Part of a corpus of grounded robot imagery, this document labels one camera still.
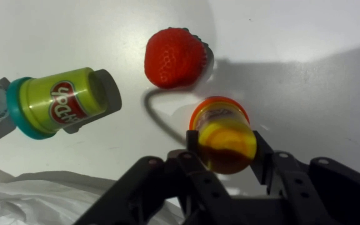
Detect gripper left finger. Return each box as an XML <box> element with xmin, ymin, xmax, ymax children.
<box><xmin>73</xmin><ymin>130</ymin><xmax>230</xmax><ymax>225</ymax></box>

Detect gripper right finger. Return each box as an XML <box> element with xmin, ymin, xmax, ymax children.
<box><xmin>251</xmin><ymin>130</ymin><xmax>360</xmax><ymax>225</ymax></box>

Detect yellow dough tub orange lid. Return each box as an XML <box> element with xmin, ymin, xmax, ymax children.
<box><xmin>189</xmin><ymin>96</ymin><xmax>257</xmax><ymax>174</ymax></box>

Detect white plastic bag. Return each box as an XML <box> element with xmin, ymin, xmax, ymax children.
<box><xmin>0</xmin><ymin>76</ymin><xmax>185</xmax><ymax>225</ymax></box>

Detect yellow dough tub teal lid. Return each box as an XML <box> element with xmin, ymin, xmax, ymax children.
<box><xmin>6</xmin><ymin>67</ymin><xmax>108</xmax><ymax>140</ymax></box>

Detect red toy strawberry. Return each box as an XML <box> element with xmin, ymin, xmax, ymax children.
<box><xmin>144</xmin><ymin>27</ymin><xmax>210</xmax><ymax>89</ymax></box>

